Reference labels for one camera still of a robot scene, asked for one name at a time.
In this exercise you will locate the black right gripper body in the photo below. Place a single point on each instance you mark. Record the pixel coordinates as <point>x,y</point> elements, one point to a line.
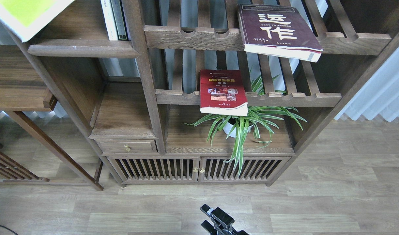
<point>231,232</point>

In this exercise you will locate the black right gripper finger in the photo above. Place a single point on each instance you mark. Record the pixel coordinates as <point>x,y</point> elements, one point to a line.
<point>209,227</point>
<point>220,219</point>

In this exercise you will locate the dark maroon book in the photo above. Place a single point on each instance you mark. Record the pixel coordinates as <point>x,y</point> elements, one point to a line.
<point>277,30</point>

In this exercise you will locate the yellow-green book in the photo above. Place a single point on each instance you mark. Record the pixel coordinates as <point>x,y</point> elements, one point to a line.
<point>26,18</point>

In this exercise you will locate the brass cabinet door knobs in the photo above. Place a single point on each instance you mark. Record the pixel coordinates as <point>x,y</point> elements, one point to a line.
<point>198,170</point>

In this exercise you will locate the white plant pot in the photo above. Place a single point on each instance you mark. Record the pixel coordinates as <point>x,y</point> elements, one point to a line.
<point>236,126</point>

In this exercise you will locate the green spider plant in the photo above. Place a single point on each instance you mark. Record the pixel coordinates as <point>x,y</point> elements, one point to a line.
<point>260,116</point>

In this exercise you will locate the brass drawer knob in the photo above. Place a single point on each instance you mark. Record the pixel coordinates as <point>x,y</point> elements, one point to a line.
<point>127,148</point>

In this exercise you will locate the red book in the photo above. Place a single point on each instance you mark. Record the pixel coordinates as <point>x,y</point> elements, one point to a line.
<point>222,92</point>

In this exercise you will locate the dark wooden bookshelf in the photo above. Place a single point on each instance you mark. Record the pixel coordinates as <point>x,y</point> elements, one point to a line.
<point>142,91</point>

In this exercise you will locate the white curtain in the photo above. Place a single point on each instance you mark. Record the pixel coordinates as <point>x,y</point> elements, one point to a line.
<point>379,97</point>

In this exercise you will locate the grey-green upright book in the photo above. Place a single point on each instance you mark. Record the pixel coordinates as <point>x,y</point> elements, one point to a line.
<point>119,20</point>

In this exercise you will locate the white upright book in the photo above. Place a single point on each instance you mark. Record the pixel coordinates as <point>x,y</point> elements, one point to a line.
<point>109,20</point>

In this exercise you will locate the wooden side table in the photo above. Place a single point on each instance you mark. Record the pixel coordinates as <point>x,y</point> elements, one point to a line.
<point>21,90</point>

